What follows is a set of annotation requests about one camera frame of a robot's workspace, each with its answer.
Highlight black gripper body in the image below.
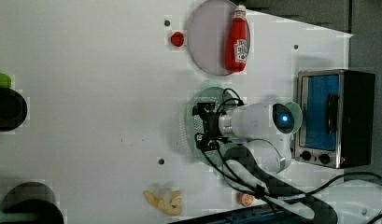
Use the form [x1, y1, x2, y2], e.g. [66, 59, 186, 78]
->
[192, 103, 225, 151]

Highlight mint green plastic strainer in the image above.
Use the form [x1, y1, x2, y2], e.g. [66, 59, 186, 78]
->
[185, 86, 244, 167]

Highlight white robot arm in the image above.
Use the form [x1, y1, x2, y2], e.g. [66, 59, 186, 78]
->
[191, 99, 382, 224]

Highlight orange plush fruit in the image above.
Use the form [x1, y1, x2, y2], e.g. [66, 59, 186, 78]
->
[237, 192, 254, 207]

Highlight yellow plush banana peel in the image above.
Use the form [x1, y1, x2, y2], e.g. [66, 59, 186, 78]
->
[143, 188, 182, 216]

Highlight mint green cup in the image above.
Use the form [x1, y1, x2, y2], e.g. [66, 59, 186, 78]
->
[286, 102, 303, 134]

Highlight red plush ketchup bottle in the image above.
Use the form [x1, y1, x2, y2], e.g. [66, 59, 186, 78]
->
[225, 5, 248, 73]

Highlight red plush strawberry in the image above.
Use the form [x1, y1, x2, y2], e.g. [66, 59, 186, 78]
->
[170, 32, 184, 48]

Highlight grey round plate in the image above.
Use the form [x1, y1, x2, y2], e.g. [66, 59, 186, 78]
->
[188, 0, 250, 76]

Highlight silver black toaster oven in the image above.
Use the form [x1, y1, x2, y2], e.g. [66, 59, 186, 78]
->
[294, 69, 375, 169]

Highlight black round base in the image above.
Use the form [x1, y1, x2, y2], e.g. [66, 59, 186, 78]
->
[0, 182, 65, 224]

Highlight black round object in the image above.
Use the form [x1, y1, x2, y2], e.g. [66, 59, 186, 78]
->
[0, 88, 28, 132]

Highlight green object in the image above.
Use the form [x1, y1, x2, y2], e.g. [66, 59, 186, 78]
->
[0, 73, 11, 88]

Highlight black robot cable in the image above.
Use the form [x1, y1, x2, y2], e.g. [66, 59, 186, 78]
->
[194, 88, 382, 224]

